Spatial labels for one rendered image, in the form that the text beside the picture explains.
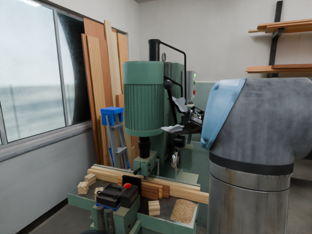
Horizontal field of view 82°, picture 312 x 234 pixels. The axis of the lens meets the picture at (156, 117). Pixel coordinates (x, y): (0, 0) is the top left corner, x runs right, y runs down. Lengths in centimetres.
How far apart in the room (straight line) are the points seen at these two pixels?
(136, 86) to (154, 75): 8
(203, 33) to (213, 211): 294
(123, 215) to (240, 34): 279
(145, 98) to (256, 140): 53
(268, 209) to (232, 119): 12
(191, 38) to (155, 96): 248
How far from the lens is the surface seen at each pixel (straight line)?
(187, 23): 323
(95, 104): 225
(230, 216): 30
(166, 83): 65
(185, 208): 82
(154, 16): 346
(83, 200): 97
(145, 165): 84
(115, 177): 101
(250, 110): 26
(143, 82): 72
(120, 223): 76
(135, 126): 75
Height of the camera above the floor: 144
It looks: 12 degrees down
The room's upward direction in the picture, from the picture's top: straight up
